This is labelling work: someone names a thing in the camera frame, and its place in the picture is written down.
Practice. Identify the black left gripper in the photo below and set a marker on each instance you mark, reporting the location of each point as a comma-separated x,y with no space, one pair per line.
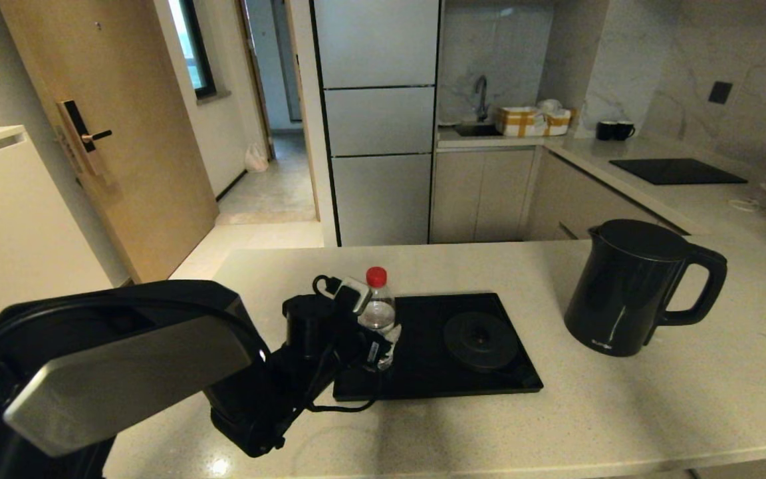
353,342

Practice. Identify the water bottle red cap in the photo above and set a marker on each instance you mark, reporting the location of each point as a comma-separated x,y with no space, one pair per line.
378,293

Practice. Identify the black electric kettle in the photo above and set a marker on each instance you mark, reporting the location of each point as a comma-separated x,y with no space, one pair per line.
622,293

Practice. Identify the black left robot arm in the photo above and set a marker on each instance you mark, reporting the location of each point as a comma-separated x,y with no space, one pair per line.
124,372

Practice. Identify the black round kettle base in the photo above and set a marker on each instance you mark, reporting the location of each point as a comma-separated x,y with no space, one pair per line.
479,340

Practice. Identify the black rectangular tray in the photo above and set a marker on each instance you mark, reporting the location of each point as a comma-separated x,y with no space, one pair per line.
416,346

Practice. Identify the beige kitchen base cabinets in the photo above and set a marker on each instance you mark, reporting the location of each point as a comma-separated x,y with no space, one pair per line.
483,193

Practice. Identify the silver refrigerator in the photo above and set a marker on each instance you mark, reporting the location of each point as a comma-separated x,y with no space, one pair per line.
380,120

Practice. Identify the white plastic bag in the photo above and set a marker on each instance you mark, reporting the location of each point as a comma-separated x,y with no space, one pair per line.
256,161

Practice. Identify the kitchen sink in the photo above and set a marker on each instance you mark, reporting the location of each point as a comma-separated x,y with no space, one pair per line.
477,131

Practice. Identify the large white yellow-striped box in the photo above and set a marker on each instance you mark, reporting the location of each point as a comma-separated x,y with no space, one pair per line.
519,122

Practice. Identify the dark kitchen faucet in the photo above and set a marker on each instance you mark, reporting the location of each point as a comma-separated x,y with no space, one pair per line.
481,93

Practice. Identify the small white yellow-striped box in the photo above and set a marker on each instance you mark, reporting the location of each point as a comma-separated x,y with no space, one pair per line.
557,124

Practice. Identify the white crumpled cloth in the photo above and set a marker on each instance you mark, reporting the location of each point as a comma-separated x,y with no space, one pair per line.
549,106

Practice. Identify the black mug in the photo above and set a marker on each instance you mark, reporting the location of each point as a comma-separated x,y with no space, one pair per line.
623,131
604,131

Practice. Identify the wooden door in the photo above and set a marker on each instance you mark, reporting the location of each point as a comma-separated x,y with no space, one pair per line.
130,166

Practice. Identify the black induction cooktop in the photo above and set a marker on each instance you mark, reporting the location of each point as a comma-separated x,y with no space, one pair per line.
677,171

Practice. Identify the dark-framed window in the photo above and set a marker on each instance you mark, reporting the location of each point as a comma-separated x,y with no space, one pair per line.
193,46

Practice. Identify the white cabinet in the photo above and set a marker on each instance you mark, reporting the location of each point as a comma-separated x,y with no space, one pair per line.
10,219

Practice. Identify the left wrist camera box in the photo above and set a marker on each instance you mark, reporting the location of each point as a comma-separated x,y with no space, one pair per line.
353,295

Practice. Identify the dark wall socket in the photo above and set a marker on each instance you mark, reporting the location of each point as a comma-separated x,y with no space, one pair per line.
720,92

